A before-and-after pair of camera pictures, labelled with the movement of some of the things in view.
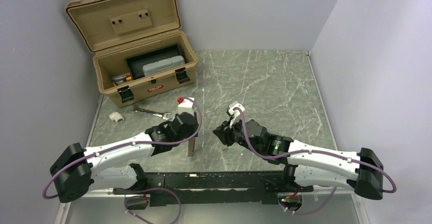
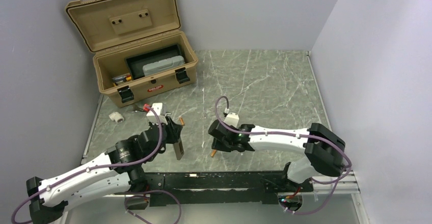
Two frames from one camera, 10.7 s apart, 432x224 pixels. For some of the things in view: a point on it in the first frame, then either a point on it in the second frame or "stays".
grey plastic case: x=159 y=65 stays
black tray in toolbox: x=135 y=63 stays
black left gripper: x=193 y=130 → x=174 y=131
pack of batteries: x=122 y=79 stays
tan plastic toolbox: x=139 y=50 stays
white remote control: x=191 y=147 → x=179 y=149
